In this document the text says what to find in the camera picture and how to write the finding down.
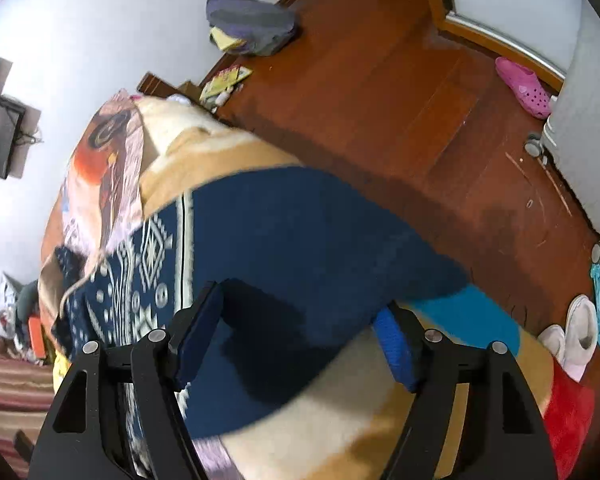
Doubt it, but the wooden bed frame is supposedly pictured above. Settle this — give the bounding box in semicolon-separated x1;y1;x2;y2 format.
137;74;201;102

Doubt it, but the yellow paper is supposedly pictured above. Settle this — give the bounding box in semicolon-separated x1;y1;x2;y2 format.
210;27;248;53

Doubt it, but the printed bed quilt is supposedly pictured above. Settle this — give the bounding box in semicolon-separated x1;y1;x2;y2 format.
40;89;241;480

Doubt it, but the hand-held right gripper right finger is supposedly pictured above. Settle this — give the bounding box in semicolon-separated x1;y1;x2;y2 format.
374;301;558;480

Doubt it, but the beige plush blanket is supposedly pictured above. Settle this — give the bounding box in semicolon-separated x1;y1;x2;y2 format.
132;97;596;480

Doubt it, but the pink clog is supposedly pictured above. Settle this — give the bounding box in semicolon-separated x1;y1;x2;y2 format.
495;56;552;120

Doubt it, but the yellow packet on floor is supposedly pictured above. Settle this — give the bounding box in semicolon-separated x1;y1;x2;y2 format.
199;65;253;103

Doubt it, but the orange box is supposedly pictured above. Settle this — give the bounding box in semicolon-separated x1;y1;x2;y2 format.
28;316;45;361

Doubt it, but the wooden door frame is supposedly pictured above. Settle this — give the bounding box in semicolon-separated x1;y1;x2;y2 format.
415;0;566;93

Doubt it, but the grey purple bag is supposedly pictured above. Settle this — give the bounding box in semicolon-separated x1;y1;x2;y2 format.
205;0;301;57

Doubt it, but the small white slipper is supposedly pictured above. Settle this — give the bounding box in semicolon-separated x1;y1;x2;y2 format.
537;324;567;361

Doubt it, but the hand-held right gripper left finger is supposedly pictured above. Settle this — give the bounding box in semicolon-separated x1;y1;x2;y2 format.
27;280;226;480

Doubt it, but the grey wheeled cabinet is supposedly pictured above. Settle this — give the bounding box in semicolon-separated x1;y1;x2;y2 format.
525;10;600;261

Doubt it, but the black monitor cable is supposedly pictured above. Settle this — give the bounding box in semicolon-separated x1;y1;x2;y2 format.
12;122;43;147

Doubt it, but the large white slipper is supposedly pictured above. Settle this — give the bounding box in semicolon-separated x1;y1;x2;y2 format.
562;295;599;381

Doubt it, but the dark grey cloth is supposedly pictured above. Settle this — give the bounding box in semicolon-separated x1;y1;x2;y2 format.
17;280;41;321

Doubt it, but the striped curtain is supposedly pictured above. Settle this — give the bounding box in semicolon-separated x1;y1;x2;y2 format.
0;325;56;480

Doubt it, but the navy patterned sweater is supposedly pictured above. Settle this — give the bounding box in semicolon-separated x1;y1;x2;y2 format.
50;165;473;441

